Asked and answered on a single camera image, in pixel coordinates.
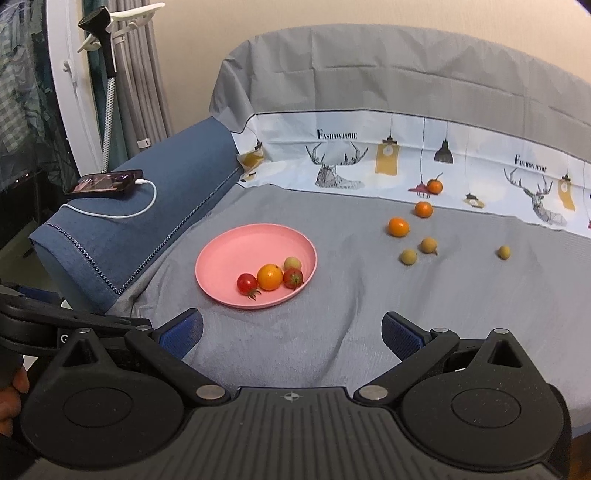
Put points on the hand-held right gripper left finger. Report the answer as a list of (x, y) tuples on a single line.
[(182, 332)]

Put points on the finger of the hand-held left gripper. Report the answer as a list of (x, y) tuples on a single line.
[(120, 321)]

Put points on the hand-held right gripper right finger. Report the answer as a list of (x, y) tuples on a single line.
[(400, 337)]

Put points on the red cherry tomato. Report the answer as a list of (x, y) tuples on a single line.
[(246, 283), (292, 278)]

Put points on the small yellow-green fruit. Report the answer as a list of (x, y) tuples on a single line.
[(408, 256), (503, 252), (428, 245), (292, 263)]

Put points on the pink plate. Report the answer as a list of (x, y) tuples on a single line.
[(231, 258)]

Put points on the orange mandarin with green leaf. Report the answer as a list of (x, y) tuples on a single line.
[(434, 186)]

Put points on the person's left hand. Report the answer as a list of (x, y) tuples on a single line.
[(9, 404)]

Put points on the grey printed sofa cover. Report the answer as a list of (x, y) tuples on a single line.
[(323, 332)]

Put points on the black smartphone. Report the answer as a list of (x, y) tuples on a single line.
[(104, 182)]

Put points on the blue fabric sofa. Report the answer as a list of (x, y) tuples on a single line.
[(184, 161)]

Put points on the white curtain clip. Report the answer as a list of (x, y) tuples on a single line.
[(144, 143)]

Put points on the grey curtain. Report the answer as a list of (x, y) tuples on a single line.
[(138, 92)]

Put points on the black garment steamer head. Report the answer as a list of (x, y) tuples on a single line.
[(94, 21)]

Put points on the white plastic hanger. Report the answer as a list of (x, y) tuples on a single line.
[(134, 14)]

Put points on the white curved frame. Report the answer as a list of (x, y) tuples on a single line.
[(78, 115)]

